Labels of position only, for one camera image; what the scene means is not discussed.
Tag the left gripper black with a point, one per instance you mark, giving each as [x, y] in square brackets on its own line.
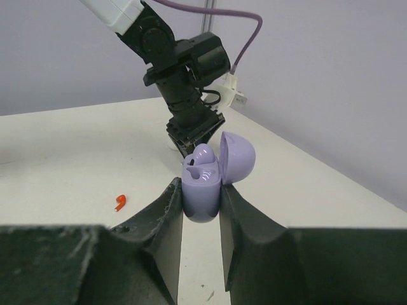
[187, 138]

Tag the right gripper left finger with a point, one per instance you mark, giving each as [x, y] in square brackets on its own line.
[135, 262]

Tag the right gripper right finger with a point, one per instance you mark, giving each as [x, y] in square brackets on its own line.
[267, 263]

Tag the purple earbud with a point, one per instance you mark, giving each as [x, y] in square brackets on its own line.
[203, 154]

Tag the purple charging case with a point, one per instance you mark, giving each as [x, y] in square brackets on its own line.
[201, 184]

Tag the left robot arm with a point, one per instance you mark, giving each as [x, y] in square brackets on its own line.
[180, 69]

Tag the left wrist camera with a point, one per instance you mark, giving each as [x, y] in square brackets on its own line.
[223, 94]

